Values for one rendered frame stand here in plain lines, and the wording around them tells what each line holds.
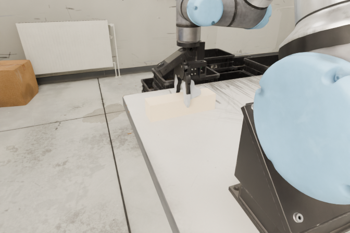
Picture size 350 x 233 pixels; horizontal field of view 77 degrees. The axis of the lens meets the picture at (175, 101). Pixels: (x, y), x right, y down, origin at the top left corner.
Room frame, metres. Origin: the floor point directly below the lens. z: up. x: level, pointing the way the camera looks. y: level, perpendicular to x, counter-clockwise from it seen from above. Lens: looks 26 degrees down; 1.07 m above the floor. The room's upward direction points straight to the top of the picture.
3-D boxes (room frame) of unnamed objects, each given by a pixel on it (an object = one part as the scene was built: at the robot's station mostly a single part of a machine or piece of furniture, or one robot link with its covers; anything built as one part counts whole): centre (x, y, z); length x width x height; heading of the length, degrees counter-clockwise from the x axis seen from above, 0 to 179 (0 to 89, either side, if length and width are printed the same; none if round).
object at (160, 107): (0.68, -0.02, 0.73); 0.24 x 0.06 x 0.06; 113
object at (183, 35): (0.69, -0.04, 0.96); 0.08 x 0.08 x 0.05
